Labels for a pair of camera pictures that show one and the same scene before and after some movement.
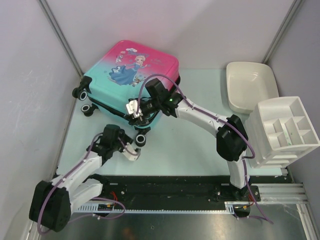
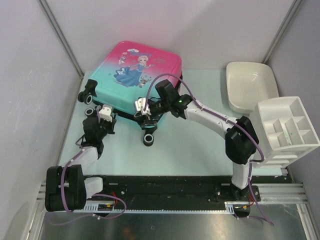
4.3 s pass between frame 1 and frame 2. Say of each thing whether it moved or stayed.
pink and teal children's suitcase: moved
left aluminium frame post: stayed
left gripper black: moved
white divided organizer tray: stayed
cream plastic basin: stayed
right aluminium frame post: stayed
